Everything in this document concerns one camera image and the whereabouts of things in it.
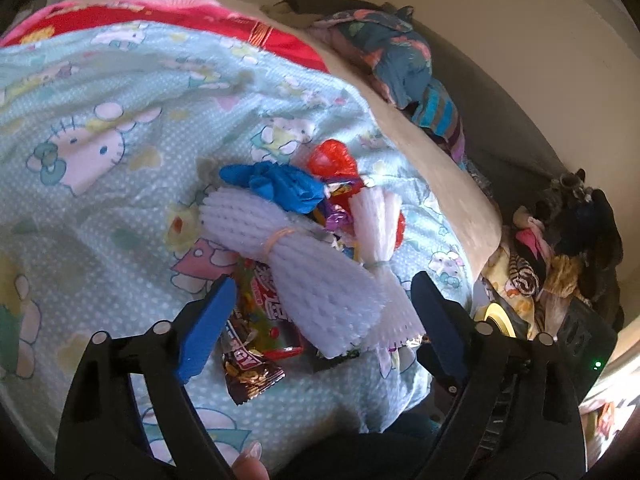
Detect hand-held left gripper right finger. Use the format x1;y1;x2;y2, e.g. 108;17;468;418
410;271;586;480

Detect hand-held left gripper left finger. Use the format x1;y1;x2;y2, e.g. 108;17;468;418
55;275;238;480

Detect yellow trash bin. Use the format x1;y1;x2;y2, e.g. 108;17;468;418
472;302;531;341

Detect brown snack wrapper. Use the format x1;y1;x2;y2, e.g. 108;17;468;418
220;310;286;406

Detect red snack packet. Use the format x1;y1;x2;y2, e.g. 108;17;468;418
235;257;306;361

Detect large white foam net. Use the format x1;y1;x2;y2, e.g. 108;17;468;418
200;187;386;361

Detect dark green wrapper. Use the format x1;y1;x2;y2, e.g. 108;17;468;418
312;345;363;373

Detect small red wrapper scrap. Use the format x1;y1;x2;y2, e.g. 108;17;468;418
392;210;407;251

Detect small white foam net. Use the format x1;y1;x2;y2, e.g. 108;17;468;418
347;187;428;356

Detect purple orange snack wrapper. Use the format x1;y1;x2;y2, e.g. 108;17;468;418
320;207;353;233

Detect blue plastic bag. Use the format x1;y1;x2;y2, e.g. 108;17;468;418
218;161;326;213

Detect red plastic wrapper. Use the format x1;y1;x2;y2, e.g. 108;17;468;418
306;141;360;181

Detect person's left hand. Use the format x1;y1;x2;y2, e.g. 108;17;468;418
232;441;273;480

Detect mustard fuzzy cloth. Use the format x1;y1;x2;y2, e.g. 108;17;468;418
542;255;583;301

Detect orange printed laundry basket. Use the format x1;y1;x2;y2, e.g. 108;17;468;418
582;390;621;461

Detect yellow cartoon blanket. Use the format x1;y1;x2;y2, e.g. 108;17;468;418
482;247;538;331

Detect brown striped knit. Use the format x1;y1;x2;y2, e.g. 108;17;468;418
507;255;543;296

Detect pink cloth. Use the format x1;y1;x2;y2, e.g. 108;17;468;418
515;227;548;261

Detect dark fluffy clothes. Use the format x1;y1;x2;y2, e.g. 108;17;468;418
535;167;626;311

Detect beige mattress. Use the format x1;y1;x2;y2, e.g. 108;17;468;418
65;0;503;286

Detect cat printed blue blanket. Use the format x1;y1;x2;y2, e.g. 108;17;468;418
0;22;476;461

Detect dark patterned cloth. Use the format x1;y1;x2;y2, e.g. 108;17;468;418
460;155;498;206

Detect striped cloth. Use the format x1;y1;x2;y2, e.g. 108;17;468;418
410;80;468;161

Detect blue floral cloth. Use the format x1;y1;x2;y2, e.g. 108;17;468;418
307;5;436;111

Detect red blanket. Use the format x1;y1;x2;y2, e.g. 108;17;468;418
0;0;331;76

